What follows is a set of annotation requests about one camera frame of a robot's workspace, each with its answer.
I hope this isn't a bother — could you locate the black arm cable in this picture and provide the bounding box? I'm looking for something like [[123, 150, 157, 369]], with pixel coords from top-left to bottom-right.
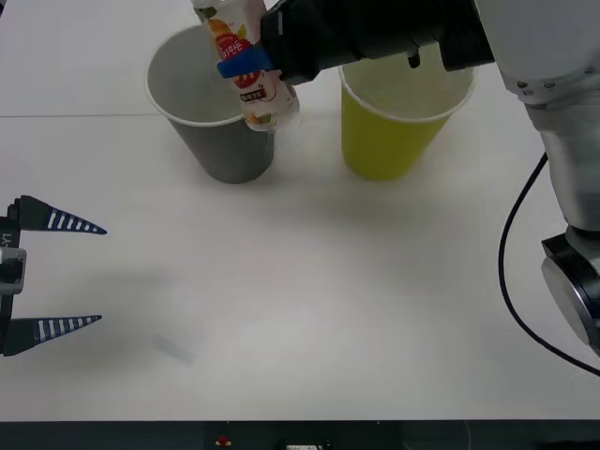
[[497, 150, 600, 378]]

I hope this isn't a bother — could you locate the clear bottle with red cap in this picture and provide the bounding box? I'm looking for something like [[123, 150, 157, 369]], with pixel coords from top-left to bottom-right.
[[190, 0, 301, 134]]

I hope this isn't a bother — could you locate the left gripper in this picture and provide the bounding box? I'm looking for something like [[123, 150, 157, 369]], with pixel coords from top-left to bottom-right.
[[0, 194, 108, 358]]

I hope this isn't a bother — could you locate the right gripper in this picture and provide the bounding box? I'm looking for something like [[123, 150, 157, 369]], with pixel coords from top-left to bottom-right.
[[217, 0, 366, 87]]

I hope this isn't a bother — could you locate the grey plastic waste bin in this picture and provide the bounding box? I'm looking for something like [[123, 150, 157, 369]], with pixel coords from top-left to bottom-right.
[[143, 22, 281, 185]]

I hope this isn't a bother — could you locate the yellow-green plastic waste bin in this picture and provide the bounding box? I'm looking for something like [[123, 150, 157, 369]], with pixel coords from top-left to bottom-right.
[[338, 59, 475, 183]]

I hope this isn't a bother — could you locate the left arm wrist camera box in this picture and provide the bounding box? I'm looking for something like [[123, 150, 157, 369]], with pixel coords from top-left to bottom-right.
[[0, 247, 28, 296]]

